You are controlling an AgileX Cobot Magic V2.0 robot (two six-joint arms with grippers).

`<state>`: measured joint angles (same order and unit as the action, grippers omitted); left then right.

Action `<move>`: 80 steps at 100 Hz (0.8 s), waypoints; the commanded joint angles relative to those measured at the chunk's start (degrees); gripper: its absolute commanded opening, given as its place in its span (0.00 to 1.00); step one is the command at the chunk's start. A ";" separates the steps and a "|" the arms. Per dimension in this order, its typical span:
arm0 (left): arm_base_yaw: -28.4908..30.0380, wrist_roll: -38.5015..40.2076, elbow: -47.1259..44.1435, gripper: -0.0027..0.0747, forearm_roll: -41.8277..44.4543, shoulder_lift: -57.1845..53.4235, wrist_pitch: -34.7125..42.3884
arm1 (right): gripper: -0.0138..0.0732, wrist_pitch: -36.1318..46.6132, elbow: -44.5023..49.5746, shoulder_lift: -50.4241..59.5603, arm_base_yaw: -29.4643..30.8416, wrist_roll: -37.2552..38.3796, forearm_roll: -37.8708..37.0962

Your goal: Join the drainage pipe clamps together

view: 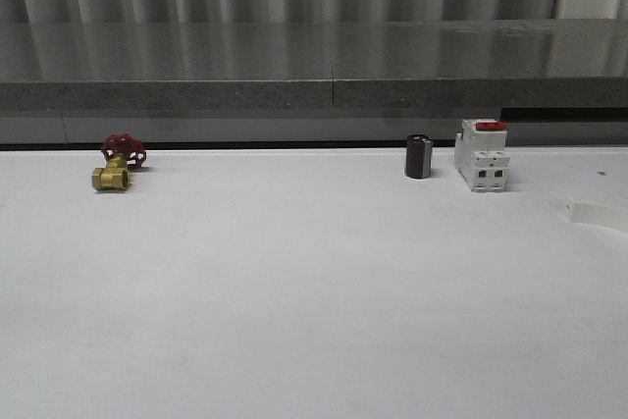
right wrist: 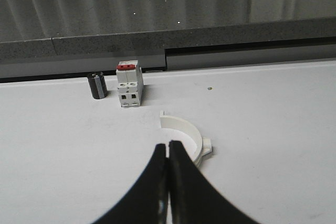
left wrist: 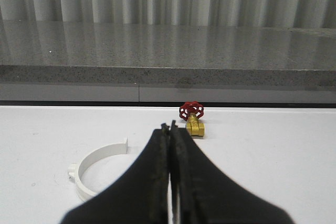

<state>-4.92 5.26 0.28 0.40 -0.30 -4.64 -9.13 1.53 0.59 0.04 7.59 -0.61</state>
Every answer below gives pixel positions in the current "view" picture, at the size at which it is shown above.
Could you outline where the grey stone counter ledge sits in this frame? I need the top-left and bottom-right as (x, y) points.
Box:
(1, 20), (627, 146)

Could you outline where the white circuit breaker red switch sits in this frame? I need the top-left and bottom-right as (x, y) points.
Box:
(454, 119), (510, 192)

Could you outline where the brass valve red handwheel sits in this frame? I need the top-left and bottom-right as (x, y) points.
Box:
(91, 133), (147, 191)

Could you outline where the dark cylindrical capacitor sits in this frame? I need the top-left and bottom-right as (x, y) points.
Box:
(404, 134), (433, 180)

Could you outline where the white pipe clamp half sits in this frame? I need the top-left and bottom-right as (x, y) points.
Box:
(565, 200), (628, 234)

